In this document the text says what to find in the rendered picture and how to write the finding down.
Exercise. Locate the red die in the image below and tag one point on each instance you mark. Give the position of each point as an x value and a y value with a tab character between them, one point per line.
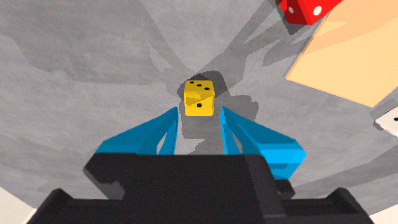
306	12

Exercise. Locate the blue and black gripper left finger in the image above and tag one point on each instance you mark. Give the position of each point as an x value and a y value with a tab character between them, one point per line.
143	139

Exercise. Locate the peach flat mat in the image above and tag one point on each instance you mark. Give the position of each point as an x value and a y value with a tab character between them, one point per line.
353	52

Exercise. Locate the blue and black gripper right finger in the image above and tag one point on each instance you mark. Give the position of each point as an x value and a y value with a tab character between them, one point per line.
282	153

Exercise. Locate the yellow die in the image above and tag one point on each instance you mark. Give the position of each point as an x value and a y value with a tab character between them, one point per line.
199	98

